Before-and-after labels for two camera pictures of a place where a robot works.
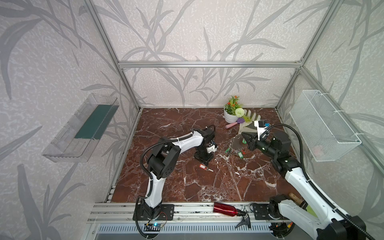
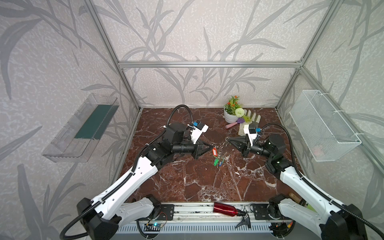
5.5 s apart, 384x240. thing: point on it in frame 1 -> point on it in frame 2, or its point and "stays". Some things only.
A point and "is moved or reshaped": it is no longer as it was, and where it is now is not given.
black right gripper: (252, 142) -> (246, 148)
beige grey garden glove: (249, 127) stays
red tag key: (204, 167) is moved or reshaped
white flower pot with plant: (233, 110) stays
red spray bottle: (227, 209) stays
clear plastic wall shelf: (76, 138) stays
